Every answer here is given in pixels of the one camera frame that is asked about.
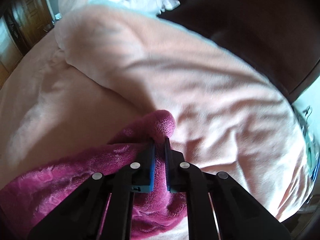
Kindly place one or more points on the dark wooden headboard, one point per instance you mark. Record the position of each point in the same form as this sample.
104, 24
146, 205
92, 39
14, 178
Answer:
279, 38

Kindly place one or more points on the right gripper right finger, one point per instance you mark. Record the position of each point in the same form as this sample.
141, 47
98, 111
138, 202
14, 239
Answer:
218, 207

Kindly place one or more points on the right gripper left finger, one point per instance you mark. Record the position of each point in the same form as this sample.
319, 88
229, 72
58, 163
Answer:
101, 207

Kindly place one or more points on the pink bed duvet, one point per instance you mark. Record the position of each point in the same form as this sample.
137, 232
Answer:
101, 68

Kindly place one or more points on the brown wooden wardrobe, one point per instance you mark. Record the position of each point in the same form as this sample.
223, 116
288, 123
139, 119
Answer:
10, 55

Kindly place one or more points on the magenta fleece pants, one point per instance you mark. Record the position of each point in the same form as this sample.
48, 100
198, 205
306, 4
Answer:
28, 198

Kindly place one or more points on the brown wooden door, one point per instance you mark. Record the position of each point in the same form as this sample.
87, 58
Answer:
28, 22

